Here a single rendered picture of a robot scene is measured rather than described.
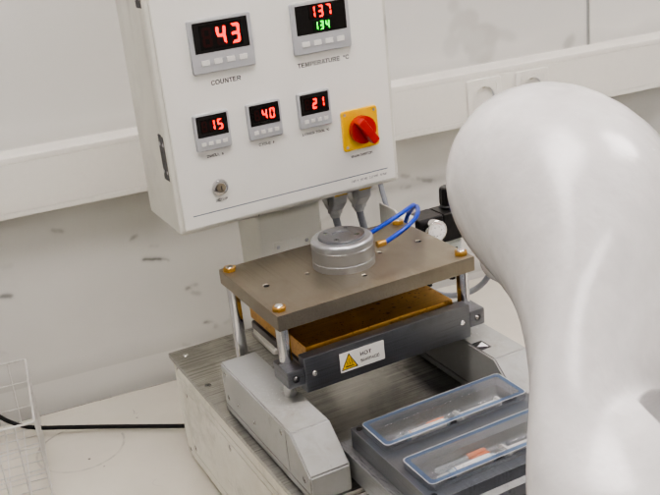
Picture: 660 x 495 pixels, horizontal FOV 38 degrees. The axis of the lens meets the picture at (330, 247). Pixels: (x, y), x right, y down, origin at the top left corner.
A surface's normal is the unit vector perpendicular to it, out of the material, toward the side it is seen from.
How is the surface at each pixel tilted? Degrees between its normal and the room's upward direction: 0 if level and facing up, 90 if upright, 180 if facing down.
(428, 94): 90
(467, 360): 90
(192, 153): 90
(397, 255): 0
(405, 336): 90
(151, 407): 0
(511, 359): 41
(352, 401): 0
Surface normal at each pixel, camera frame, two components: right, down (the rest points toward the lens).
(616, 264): 0.38, -0.17
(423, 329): 0.46, 0.28
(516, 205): -0.84, -0.18
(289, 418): -0.10, -0.93
